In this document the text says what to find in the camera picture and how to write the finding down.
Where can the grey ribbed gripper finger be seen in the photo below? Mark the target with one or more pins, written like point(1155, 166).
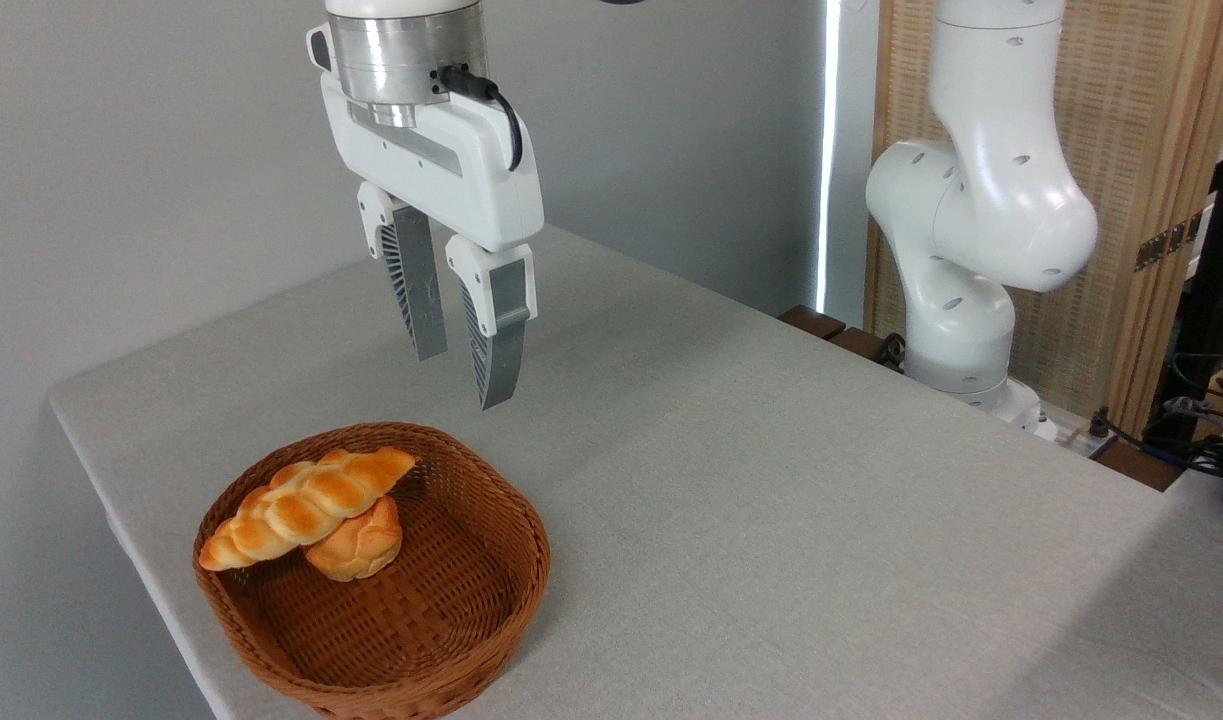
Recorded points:
point(493, 330)
point(416, 280)

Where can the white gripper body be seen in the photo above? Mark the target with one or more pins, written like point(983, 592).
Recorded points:
point(471, 170)

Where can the long braided bread loaf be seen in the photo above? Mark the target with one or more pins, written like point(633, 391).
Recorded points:
point(301, 505)

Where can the round knotted bread roll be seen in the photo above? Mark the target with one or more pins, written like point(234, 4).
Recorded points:
point(361, 545)

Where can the brown wicker basket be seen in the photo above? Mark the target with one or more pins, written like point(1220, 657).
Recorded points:
point(411, 620)

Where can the grey tablecloth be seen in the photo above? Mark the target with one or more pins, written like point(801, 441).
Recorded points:
point(771, 520)

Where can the white power strip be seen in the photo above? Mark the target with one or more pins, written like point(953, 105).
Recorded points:
point(1071, 438)

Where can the dark metal screen hinge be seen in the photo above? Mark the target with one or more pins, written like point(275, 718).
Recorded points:
point(1167, 240)

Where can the black equipment rack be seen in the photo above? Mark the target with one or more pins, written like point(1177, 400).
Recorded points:
point(1221, 260)

